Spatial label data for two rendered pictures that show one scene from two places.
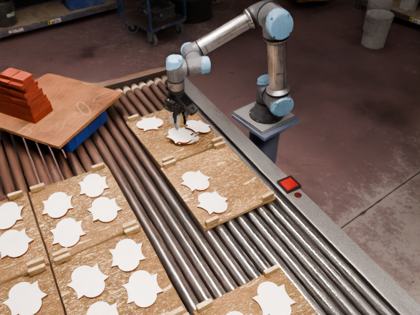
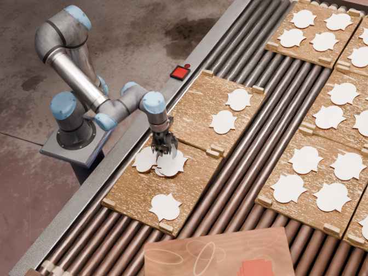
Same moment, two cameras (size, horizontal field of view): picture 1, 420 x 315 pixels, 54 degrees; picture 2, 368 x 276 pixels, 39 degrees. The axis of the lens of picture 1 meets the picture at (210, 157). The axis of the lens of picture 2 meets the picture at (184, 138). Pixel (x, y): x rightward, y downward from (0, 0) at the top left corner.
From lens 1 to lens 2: 253 cm
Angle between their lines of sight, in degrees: 71
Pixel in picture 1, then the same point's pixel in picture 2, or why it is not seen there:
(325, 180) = (26, 194)
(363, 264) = (226, 20)
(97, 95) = (168, 264)
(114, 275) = (349, 114)
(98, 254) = (344, 135)
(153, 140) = (189, 188)
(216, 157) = (181, 126)
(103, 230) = (323, 147)
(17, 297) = not seen: outside the picture
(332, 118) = not seen: outside the picture
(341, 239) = (214, 33)
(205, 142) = not seen: hidden behind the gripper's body
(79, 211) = (322, 177)
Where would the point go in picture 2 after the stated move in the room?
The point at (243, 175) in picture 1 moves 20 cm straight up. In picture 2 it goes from (191, 98) to (186, 67)
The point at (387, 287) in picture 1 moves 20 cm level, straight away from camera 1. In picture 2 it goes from (236, 7) to (200, 8)
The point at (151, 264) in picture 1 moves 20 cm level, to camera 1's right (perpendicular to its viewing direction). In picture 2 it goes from (321, 102) to (294, 76)
